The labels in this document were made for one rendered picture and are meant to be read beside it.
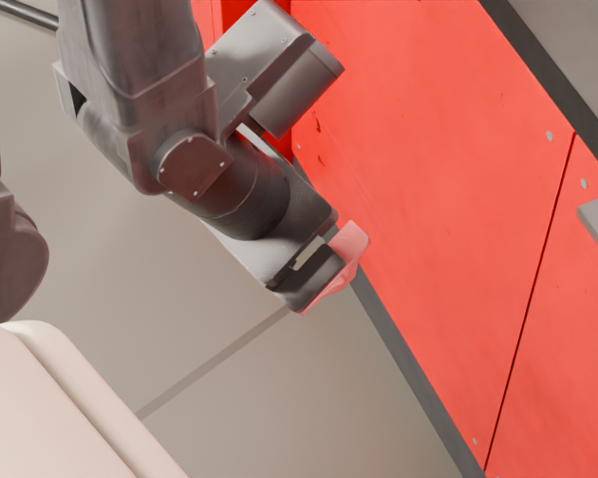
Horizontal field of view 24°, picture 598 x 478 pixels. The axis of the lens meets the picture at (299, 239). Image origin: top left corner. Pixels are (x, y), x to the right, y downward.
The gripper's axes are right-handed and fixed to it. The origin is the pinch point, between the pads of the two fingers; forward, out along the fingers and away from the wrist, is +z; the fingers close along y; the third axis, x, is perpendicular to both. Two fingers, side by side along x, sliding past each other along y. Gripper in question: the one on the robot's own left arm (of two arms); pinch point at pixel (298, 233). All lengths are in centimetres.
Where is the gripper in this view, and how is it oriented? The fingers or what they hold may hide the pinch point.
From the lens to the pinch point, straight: 96.7
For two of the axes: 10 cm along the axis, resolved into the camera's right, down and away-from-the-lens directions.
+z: 3.5, 2.5, 9.0
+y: -6.5, -6.3, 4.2
